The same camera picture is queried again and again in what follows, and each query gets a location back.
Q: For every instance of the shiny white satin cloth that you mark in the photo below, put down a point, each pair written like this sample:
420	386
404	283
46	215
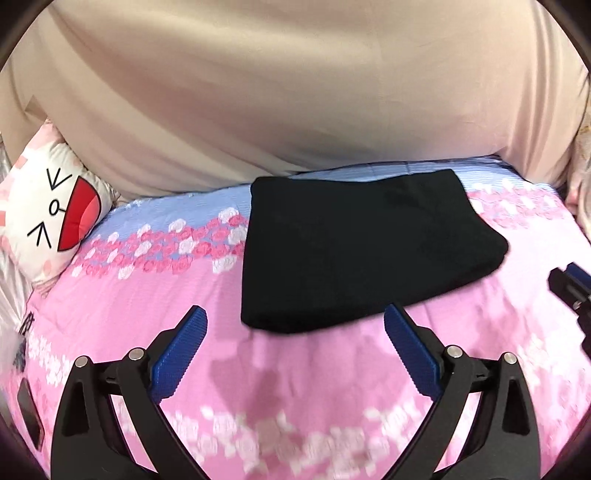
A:
11	295

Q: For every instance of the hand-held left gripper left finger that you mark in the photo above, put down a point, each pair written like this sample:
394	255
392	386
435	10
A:
180	355

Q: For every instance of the beige curtain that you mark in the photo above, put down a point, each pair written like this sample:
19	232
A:
277	92

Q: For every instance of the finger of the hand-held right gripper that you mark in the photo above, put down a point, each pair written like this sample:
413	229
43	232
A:
570	286

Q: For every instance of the pink floral bed sheet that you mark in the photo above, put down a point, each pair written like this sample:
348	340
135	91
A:
286	369

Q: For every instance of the black phone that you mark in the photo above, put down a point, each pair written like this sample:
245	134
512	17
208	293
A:
31	415

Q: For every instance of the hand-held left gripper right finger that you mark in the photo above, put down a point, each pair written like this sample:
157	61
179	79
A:
413	353

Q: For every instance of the white cartoon face pillow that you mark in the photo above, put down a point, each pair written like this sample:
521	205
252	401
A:
41	198

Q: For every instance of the black pants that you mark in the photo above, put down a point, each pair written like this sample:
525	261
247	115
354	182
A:
360	249

